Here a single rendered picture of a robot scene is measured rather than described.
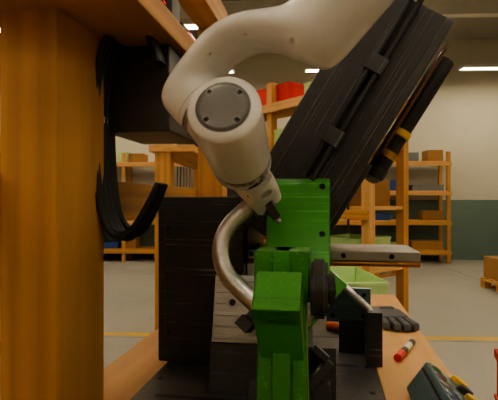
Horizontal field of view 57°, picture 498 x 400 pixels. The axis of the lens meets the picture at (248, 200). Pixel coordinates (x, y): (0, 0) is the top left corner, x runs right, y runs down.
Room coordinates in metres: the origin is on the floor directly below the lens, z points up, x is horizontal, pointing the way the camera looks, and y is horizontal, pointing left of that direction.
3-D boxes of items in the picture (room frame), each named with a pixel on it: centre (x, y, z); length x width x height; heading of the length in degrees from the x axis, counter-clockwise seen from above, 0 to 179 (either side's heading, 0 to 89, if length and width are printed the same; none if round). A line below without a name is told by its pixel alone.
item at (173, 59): (0.88, 0.18, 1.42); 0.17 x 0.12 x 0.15; 170
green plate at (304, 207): (0.87, -0.09, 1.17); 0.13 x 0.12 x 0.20; 170
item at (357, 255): (1.02, -0.16, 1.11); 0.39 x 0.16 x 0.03; 80
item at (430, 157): (9.35, -2.40, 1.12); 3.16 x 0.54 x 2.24; 88
